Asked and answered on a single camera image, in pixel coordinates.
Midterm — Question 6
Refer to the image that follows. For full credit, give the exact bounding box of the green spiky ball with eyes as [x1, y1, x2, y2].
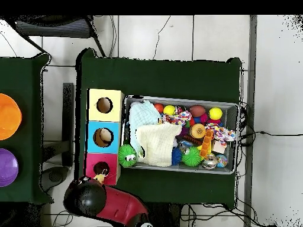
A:
[118, 144, 138, 168]

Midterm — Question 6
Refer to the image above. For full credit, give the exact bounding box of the mint waffle cloth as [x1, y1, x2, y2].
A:
[129, 100, 162, 152]

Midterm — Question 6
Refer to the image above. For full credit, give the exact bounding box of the orange plastic bowl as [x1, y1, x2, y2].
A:
[0, 93, 22, 141]

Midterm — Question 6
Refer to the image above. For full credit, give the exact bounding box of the silver mesh bin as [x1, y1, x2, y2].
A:
[120, 95, 240, 175]

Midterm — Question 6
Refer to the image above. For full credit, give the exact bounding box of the toy burger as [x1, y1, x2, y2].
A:
[189, 123, 207, 140]

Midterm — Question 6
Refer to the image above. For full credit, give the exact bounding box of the orange plastic tray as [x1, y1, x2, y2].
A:
[199, 129, 215, 158]

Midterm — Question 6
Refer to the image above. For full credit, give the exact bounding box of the brown toy football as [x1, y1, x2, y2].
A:
[189, 105, 206, 118]

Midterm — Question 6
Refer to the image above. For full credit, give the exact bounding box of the yellow plush duck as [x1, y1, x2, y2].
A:
[93, 173, 107, 184]

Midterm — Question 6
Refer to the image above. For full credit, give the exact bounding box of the wooden box with three holes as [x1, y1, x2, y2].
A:
[83, 88, 125, 186]

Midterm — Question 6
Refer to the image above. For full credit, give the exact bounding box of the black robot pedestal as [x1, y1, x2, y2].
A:
[146, 202, 183, 227]

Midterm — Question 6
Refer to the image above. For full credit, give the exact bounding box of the colourful polka dot cloth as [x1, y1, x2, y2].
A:
[204, 122, 236, 142]
[163, 110, 192, 127]

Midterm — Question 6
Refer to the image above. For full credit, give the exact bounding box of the yellow smooth ball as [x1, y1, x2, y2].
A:
[209, 106, 224, 121]
[163, 105, 176, 116]

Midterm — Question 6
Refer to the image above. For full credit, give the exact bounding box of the dark green tablecloth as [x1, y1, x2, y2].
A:
[75, 48, 243, 205]

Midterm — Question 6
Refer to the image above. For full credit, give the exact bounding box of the purple object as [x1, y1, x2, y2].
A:
[0, 148, 19, 187]

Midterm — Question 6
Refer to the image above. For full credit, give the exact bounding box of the green side table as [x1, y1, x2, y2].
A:
[0, 53, 54, 205]

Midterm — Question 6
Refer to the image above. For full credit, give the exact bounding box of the plain green spiky ball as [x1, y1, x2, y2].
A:
[181, 146, 204, 167]

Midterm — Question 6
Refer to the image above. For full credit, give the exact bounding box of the black chair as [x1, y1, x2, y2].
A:
[14, 15, 106, 57]

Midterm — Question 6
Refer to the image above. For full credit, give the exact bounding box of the cream waffle cloth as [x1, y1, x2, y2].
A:
[135, 122, 183, 167]

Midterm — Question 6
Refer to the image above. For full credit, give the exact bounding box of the black cable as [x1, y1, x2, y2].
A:
[240, 130, 303, 140]

